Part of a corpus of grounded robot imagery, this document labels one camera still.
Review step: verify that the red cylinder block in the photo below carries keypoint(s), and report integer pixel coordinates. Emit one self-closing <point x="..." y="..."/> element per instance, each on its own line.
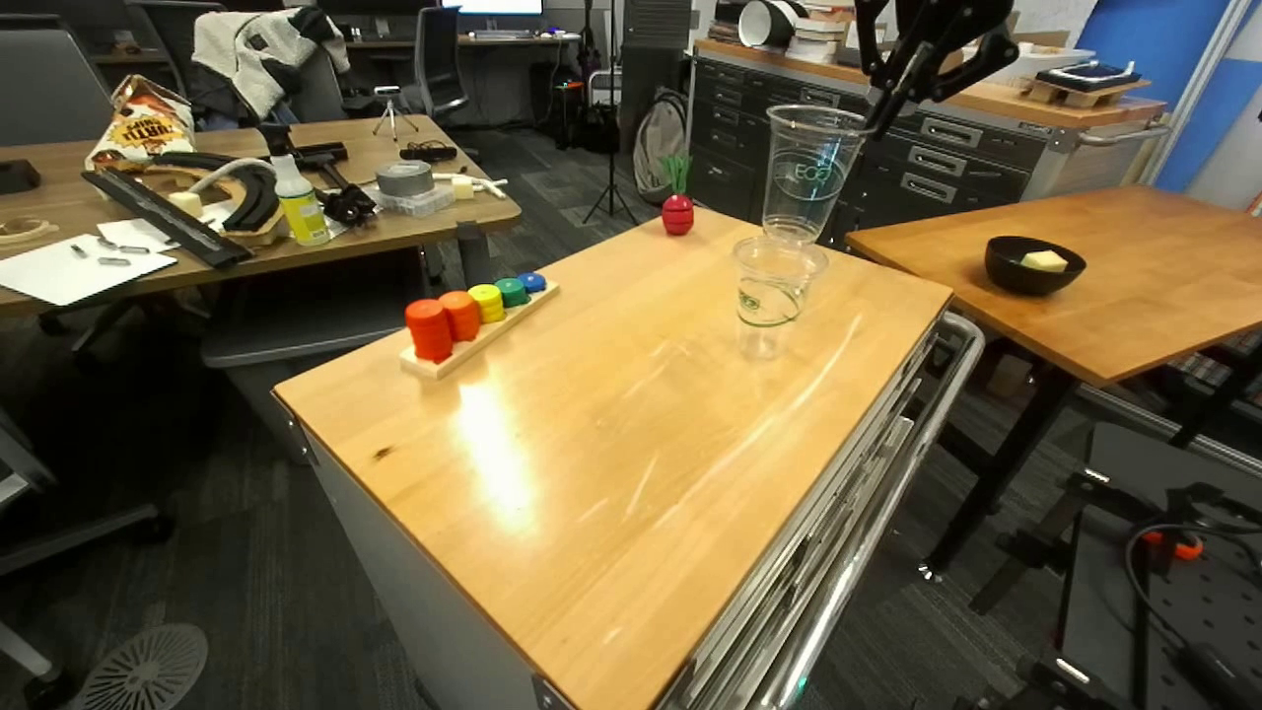
<point x="432" y="335"/>

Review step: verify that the black tripod stand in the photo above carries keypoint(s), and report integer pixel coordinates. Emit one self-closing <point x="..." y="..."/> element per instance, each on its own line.
<point x="612" y="119"/>

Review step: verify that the wooden table black legs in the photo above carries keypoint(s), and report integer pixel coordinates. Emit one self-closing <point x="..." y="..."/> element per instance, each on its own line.
<point x="1185" y="261"/>

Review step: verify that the black bowl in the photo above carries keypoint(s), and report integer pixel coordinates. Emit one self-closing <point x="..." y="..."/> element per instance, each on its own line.
<point x="1013" y="274"/>

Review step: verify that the green cylinder block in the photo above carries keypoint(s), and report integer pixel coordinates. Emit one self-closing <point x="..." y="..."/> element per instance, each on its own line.
<point x="513" y="294"/>

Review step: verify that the clear plastic cup green logo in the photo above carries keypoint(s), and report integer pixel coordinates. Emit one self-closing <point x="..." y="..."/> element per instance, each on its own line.
<point x="814" y="172"/>
<point x="775" y="297"/>

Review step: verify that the colourful toy block stack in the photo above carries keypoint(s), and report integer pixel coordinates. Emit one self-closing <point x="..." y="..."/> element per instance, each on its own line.
<point x="456" y="356"/>

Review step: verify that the grey upholstered chair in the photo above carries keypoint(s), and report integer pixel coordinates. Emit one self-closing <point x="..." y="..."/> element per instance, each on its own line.
<point x="52" y="84"/>

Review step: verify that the grey tape roll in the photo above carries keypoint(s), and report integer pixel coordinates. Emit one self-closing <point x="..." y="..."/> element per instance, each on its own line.
<point x="406" y="184"/>

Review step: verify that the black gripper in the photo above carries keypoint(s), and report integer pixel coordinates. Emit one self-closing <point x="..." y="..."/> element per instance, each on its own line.
<point x="960" y="22"/>

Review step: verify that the wooden office desk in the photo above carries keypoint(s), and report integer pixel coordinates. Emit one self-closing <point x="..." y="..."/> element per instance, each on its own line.
<point x="435" y="211"/>

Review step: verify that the round grey floor grille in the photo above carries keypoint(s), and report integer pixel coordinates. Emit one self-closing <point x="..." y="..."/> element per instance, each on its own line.
<point x="140" y="670"/>

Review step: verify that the black tangled item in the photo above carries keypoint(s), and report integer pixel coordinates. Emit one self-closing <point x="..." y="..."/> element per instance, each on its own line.
<point x="348" y="206"/>

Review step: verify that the orange cylinder block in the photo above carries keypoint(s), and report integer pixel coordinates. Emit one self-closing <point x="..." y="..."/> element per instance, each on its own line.
<point x="462" y="316"/>

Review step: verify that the black office chair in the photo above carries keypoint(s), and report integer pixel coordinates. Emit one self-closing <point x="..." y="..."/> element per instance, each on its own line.
<point x="440" y="61"/>

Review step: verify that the blue wall panel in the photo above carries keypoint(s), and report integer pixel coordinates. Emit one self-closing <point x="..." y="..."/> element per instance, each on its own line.
<point x="1205" y="124"/>

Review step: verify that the long black bar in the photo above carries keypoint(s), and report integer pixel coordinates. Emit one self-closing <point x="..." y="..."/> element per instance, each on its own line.
<point x="164" y="219"/>

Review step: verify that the black and white jacket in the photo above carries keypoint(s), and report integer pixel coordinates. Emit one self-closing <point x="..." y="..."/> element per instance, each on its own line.
<point x="260" y="52"/>

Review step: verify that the snack chips bag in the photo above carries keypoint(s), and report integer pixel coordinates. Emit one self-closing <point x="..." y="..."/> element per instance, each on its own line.
<point x="140" y="119"/>

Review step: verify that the black perforated board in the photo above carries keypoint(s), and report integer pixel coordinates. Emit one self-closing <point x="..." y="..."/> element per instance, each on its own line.
<point x="1171" y="616"/>

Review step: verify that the grey metal tool cart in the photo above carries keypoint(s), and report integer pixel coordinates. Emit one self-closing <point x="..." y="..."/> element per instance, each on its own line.
<point x="395" y="578"/>

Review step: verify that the wooden tray with tablet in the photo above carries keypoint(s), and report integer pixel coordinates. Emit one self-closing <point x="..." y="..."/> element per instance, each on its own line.
<point x="1085" y="82"/>

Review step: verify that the yellow cylinder block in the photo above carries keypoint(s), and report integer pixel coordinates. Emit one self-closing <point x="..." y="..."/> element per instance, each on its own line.
<point x="488" y="301"/>

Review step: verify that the white paper sheet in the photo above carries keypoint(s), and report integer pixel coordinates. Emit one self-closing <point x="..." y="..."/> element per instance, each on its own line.
<point x="66" y="270"/>

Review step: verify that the grey drawer cabinet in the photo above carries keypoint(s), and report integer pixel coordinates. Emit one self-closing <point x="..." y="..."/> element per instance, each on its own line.
<point x="949" y="162"/>

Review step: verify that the blue cylinder block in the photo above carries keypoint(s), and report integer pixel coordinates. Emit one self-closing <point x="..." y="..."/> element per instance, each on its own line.
<point x="536" y="283"/>

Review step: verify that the round black fan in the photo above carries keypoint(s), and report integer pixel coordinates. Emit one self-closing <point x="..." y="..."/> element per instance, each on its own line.
<point x="655" y="139"/>

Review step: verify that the pale yellow butter piece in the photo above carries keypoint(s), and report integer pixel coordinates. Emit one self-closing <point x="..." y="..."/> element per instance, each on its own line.
<point x="1046" y="261"/>

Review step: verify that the red toy apple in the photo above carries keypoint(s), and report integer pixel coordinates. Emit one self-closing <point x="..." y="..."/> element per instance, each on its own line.
<point x="682" y="219"/>

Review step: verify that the spray bottle yellow liquid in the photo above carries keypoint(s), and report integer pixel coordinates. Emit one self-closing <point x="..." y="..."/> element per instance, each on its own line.
<point x="303" y="219"/>

